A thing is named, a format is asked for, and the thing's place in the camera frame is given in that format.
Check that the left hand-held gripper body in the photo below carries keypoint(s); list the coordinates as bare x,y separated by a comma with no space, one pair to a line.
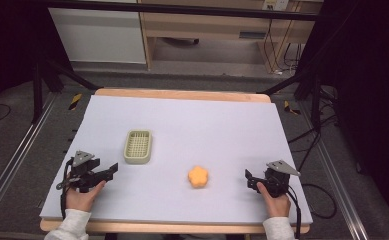
81,173

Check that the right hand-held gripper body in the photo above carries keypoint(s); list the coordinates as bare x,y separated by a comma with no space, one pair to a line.
277,180

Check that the green plastic slotted basket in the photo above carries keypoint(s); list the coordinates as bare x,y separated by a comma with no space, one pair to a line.
138,146

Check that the orange flower-shaped sponge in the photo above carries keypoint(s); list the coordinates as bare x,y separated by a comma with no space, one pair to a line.
198,176

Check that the person's right hand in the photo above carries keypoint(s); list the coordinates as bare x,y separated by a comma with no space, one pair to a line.
277,205

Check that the person's left hand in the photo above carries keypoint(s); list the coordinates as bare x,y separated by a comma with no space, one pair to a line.
82,198

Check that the yellow black striped tape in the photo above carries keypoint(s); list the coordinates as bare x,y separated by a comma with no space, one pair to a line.
75,101
290,108

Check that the white foam mat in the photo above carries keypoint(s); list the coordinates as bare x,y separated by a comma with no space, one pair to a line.
195,133

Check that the black metal stand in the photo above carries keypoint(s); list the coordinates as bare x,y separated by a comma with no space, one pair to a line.
43,83
310,90

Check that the wooden table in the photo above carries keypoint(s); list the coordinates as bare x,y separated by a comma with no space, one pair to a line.
182,93

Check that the white cabinet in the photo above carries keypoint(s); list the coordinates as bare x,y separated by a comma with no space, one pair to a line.
98,33

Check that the wooden desk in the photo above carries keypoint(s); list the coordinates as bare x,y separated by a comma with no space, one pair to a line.
212,26

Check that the white power strip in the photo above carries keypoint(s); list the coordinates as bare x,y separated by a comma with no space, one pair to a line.
275,4

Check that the metal floor rail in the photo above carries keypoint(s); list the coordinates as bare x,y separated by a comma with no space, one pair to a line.
17,156
335,176

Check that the black horizontal frame bar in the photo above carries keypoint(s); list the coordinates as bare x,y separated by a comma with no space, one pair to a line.
182,10

